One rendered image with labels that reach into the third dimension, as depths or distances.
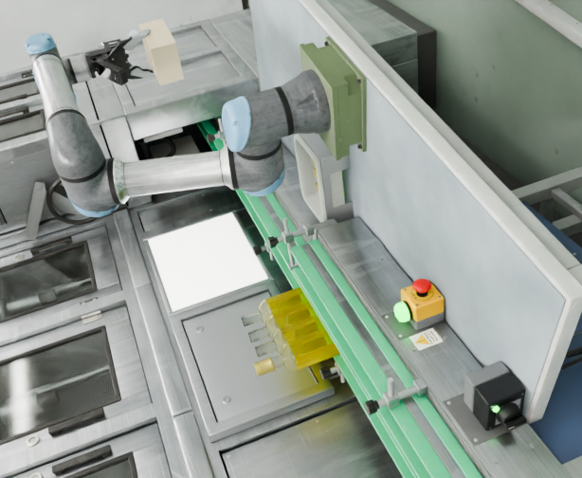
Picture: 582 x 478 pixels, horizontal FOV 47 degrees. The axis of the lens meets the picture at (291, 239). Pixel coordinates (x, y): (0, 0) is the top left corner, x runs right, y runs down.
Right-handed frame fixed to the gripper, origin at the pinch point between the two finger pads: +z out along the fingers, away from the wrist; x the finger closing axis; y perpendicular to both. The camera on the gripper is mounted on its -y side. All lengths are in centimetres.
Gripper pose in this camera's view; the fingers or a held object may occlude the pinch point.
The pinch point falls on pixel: (155, 52)
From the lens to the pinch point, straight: 213.0
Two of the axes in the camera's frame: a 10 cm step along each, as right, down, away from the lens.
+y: -3.6, -6.5, 6.7
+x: 0.8, 6.9, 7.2
